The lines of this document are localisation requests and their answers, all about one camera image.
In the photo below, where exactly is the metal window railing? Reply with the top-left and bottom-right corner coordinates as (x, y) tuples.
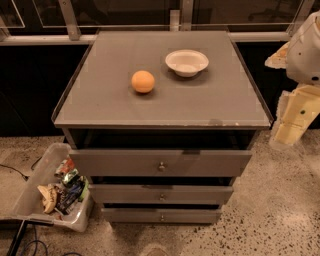
(0, 0), (320, 45)

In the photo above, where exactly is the grey drawer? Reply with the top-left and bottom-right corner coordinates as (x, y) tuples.
(89, 184), (233, 205)
(70, 150), (252, 177)
(102, 208), (221, 224)

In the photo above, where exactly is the clear plastic bin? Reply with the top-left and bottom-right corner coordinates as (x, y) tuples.
(9, 143), (93, 232)

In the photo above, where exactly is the red soda can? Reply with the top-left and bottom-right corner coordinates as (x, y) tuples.
(54, 157), (75, 178)

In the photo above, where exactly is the white paper bowl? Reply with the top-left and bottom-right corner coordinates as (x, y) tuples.
(165, 50), (209, 77)

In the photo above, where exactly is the grey middle drawer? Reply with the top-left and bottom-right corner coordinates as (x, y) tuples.
(89, 184), (233, 205)

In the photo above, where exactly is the green snack packet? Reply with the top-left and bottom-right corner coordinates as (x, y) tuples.
(62, 169), (79, 187)

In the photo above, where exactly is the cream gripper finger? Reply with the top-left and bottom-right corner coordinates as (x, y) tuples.
(273, 84), (320, 145)
(265, 43), (289, 69)

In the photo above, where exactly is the orange ball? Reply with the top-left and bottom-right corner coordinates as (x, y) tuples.
(131, 70), (155, 93)

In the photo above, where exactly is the black floor cable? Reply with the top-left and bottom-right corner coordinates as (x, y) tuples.
(0, 156), (43, 182)

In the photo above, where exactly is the grey top drawer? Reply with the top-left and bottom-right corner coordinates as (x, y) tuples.
(70, 150), (252, 177)

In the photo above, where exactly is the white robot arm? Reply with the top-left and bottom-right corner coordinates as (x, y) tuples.
(265, 11), (320, 149)

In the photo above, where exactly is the tan crumpled paper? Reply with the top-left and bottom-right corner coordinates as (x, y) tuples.
(37, 184), (57, 214)

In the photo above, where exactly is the black bar on floor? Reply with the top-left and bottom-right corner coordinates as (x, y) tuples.
(6, 220), (28, 256)

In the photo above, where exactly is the grey drawer cabinet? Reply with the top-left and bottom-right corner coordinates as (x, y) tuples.
(53, 31), (272, 211)

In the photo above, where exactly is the blue floor cable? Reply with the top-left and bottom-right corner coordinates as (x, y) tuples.
(19, 224), (84, 256)

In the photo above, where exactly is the blue black snack bag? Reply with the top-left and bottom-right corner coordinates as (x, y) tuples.
(55, 181), (85, 215)

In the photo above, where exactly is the grey bottom drawer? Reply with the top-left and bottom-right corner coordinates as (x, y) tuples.
(102, 208), (221, 224)

